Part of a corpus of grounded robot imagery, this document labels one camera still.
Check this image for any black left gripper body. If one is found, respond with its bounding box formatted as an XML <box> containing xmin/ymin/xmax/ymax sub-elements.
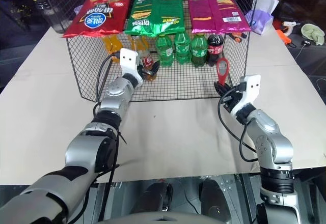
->
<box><xmin>136</xmin><ymin>63</ymin><xmax>147</xmax><ymax>80</ymax></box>

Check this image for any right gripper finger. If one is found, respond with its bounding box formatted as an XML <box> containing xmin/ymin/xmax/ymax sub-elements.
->
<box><xmin>219</xmin><ymin>91</ymin><xmax>235</xmax><ymax>104</ymax></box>
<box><xmin>213</xmin><ymin>80</ymin><xmax>230</xmax><ymax>95</ymax></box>

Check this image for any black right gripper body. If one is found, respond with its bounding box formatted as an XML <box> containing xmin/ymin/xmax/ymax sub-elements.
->
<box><xmin>222</xmin><ymin>86</ymin><xmax>245</xmax><ymax>113</ymax></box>

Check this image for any amber glass bottle red label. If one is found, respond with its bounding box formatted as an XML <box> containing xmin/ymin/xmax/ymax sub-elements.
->
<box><xmin>141</xmin><ymin>50</ymin><xmax>157</xmax><ymax>82</ymax></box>

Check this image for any red bottle opener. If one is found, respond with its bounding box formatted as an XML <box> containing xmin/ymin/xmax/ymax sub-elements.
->
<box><xmin>215</xmin><ymin>58</ymin><xmax>230</xmax><ymax>86</ymax></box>

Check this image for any green soda plastic bottle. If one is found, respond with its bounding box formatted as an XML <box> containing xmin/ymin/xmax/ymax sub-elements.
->
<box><xmin>174</xmin><ymin>31</ymin><xmax>192</xmax><ymax>65</ymax></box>
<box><xmin>191</xmin><ymin>33</ymin><xmax>207</xmax><ymax>68</ymax></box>
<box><xmin>155</xmin><ymin>33</ymin><xmax>174</xmax><ymax>68</ymax></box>

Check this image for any orange drink plastic bottle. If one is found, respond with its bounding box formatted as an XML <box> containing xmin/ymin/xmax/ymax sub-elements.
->
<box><xmin>101</xmin><ymin>34</ymin><xmax>121</xmax><ymax>63</ymax></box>
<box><xmin>130</xmin><ymin>35</ymin><xmax>150</xmax><ymax>58</ymax></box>

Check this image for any black cola plastic bottle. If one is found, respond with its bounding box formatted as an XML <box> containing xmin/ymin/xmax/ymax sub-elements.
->
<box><xmin>206</xmin><ymin>33</ymin><xmax>225</xmax><ymax>67</ymax></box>

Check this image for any orange black hand tool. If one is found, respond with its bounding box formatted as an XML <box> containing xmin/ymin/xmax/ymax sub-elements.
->
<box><xmin>226</xmin><ymin>32</ymin><xmax>246</xmax><ymax>42</ymax></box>

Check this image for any green chip bag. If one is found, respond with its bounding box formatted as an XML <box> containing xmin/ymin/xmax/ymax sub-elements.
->
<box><xmin>124</xmin><ymin>0</ymin><xmax>186</xmax><ymax>37</ymax></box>

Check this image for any beige paper table cover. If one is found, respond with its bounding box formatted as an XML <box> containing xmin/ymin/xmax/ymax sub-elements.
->
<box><xmin>0</xmin><ymin>22</ymin><xmax>326</xmax><ymax>186</ymax></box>

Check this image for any red chip bag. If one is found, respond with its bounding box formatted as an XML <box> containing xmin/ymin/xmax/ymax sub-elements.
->
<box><xmin>62</xmin><ymin>0</ymin><xmax>134</xmax><ymax>38</ymax></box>

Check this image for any magenta chip bag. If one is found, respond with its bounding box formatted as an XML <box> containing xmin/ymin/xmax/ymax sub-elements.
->
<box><xmin>186</xmin><ymin>0</ymin><xmax>252</xmax><ymax>34</ymax></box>

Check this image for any orange utility knife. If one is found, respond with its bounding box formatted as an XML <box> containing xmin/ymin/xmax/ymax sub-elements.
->
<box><xmin>276</xmin><ymin>29</ymin><xmax>292</xmax><ymax>45</ymax></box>

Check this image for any purple tissue pack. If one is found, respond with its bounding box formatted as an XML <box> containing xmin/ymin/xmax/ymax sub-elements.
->
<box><xmin>244</xmin><ymin>0</ymin><xmax>280</xmax><ymax>36</ymax></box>

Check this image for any white glue gun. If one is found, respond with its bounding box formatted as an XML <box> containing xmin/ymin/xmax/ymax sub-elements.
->
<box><xmin>281</xmin><ymin>20</ymin><xmax>299</xmax><ymax>36</ymax></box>

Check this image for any dark rounded shape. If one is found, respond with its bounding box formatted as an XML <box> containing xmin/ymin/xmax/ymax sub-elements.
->
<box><xmin>199</xmin><ymin>179</ymin><xmax>230</xmax><ymax>222</ymax></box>
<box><xmin>129</xmin><ymin>180</ymin><xmax>174</xmax><ymax>216</ymax></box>

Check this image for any pale green cloth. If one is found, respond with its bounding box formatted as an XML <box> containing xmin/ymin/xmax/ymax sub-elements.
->
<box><xmin>301</xmin><ymin>23</ymin><xmax>326</xmax><ymax>46</ymax></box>

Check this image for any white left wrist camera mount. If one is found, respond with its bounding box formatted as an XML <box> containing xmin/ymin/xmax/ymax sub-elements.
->
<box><xmin>119</xmin><ymin>47</ymin><xmax>145</xmax><ymax>85</ymax></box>

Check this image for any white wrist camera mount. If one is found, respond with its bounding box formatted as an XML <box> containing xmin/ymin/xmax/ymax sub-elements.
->
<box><xmin>230</xmin><ymin>74</ymin><xmax>262</xmax><ymax>115</ymax></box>
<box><xmin>119</xmin><ymin>47</ymin><xmax>145</xmax><ymax>85</ymax></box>

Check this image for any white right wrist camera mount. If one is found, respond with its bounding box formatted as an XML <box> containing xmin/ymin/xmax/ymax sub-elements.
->
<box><xmin>230</xmin><ymin>74</ymin><xmax>262</xmax><ymax>115</ymax></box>

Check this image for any black wire mesh rack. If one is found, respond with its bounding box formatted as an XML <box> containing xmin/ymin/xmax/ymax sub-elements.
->
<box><xmin>63</xmin><ymin>0</ymin><xmax>252</xmax><ymax>103</ymax></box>

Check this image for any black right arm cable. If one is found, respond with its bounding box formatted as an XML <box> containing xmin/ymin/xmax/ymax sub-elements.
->
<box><xmin>218</xmin><ymin>82</ymin><xmax>259</xmax><ymax>162</ymax></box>

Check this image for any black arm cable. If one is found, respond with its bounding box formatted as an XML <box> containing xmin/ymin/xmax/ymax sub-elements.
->
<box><xmin>218</xmin><ymin>82</ymin><xmax>259</xmax><ymax>162</ymax></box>
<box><xmin>66</xmin><ymin>52</ymin><xmax>128</xmax><ymax>223</ymax></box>

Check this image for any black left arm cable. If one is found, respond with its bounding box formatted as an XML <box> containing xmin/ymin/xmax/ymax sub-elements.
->
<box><xmin>66</xmin><ymin>52</ymin><xmax>128</xmax><ymax>223</ymax></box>

